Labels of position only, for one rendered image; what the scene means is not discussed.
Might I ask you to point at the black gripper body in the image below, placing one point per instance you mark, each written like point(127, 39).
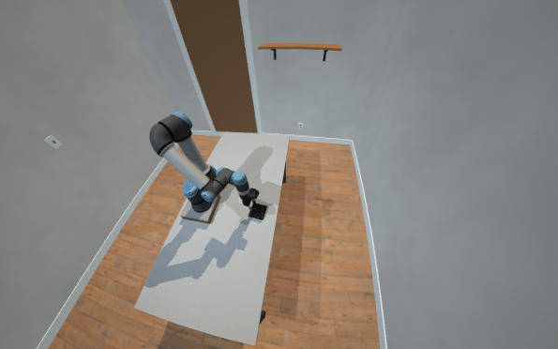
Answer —
point(250, 193)

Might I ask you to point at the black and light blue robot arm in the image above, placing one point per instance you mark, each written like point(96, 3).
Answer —
point(208, 182)

